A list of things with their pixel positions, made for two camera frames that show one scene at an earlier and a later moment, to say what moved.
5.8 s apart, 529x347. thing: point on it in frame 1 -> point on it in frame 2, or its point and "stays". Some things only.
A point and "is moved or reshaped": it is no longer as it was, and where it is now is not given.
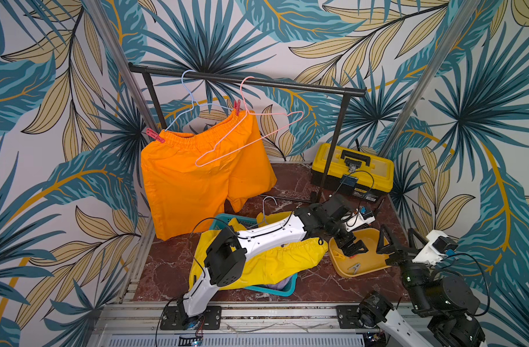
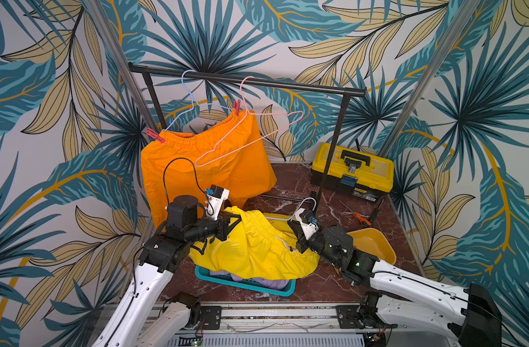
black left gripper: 344,242 -> 224,229
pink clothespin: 148,131 stays
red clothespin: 237,105 stays
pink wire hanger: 246,113 stays
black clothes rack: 339,90 stays
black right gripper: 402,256 -> 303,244
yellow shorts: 267,267 is moved or reshaped
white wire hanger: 263,204 is moved or reshaped
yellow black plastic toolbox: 360,173 stays
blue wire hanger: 193,102 stays
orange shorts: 191,178 stays
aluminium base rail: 247,324 stays
